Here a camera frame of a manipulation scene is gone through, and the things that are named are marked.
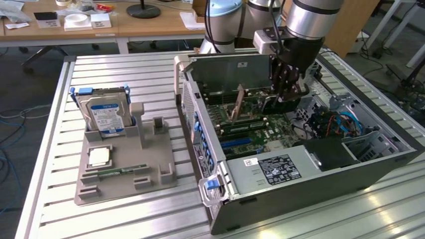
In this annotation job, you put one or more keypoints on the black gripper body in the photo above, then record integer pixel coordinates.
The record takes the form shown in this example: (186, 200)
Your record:
(301, 52)

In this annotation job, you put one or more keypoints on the green graphics card black cooler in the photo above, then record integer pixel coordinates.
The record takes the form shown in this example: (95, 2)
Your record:
(237, 107)

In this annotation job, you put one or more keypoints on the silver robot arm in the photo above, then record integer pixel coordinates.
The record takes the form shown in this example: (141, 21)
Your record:
(308, 15)

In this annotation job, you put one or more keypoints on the silver perforated disk bay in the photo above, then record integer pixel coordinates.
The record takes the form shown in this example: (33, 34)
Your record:
(312, 109)

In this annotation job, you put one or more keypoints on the green motherboard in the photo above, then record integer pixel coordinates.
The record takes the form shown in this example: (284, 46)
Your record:
(272, 129)

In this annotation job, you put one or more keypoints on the wooden cabinet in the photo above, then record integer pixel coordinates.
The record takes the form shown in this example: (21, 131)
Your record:
(352, 25)

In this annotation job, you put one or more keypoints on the CPU socket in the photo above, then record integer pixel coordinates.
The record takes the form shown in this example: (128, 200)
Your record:
(229, 112)

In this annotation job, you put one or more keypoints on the silver finned chipset heatsink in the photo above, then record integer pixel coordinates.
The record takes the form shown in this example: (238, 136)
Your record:
(276, 146)

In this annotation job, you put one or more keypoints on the long blue expansion slot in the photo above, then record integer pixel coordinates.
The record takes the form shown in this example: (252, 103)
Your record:
(236, 142)

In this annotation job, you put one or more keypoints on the black plastic cover block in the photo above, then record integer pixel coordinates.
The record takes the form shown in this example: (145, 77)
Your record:
(328, 154)

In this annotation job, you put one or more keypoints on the white paper stack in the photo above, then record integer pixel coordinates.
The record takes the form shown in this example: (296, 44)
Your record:
(190, 21)

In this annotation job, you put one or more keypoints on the black floor equipment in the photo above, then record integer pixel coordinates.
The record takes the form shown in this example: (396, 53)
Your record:
(412, 84)

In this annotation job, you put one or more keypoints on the brown cardboard box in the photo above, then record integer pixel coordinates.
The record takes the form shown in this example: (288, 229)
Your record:
(198, 7)

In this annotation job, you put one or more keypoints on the grey power supply unit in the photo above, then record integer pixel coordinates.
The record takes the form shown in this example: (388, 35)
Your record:
(245, 174)

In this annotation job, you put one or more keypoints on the grey open PC case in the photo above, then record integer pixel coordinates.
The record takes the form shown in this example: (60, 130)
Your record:
(298, 199)

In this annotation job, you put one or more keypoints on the blue case latch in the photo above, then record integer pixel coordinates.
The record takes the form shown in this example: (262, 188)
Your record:
(210, 185)

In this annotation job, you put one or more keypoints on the black round lamp base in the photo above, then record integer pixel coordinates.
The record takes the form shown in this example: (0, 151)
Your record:
(143, 11)

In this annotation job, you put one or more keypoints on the hard disk blue caddy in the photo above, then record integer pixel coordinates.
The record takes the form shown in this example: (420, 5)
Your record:
(105, 117)

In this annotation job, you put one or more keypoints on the small white box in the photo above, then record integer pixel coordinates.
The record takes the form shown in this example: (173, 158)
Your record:
(100, 21)

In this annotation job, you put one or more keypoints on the red packet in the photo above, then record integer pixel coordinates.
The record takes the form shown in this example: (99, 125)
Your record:
(103, 7)

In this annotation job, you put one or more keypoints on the grey plastic parts rack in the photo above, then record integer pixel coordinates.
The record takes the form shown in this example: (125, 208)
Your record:
(132, 174)

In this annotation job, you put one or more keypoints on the green RAM stick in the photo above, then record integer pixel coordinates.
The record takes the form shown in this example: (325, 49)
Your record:
(116, 171)

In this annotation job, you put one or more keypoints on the flat white box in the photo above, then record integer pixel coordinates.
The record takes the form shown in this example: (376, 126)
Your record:
(77, 28)

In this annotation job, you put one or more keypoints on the silver CPU chip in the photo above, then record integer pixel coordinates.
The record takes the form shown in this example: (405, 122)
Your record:
(99, 158)

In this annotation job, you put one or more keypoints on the white tape roll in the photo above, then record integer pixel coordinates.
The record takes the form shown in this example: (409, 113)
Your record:
(76, 18)

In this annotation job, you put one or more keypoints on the small beige tape roll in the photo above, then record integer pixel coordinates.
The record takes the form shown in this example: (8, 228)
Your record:
(63, 2)

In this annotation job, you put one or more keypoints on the black and white box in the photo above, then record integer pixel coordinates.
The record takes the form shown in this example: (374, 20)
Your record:
(47, 20)

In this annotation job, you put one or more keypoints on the white paper card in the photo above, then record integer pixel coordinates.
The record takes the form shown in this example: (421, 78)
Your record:
(16, 25)

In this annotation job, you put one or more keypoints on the clear plastic bag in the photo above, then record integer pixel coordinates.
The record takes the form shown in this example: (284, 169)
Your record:
(13, 11)

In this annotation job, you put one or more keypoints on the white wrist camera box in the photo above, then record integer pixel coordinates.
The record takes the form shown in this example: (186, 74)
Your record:
(264, 42)

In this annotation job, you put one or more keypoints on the white table frame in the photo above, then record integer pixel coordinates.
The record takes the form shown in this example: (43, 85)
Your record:
(398, 15)

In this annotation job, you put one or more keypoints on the silver metal bay bracket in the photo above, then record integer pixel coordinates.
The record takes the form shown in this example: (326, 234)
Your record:
(372, 147)

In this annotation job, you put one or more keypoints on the wooden desk white frame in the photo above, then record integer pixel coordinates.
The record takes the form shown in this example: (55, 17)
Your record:
(49, 35)
(156, 25)

